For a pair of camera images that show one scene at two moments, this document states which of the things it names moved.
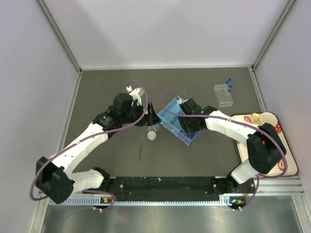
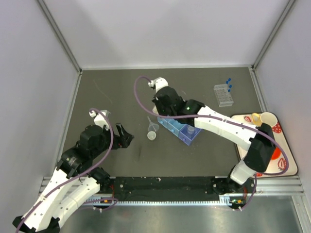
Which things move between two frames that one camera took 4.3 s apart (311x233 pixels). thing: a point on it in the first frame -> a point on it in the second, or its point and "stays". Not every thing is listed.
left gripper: [151, 118] -> [124, 140]
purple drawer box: [188, 138] stays
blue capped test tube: [227, 81] stays
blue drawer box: [174, 125] stays
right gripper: [186, 128] -> [157, 103]
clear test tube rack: [223, 96] stays
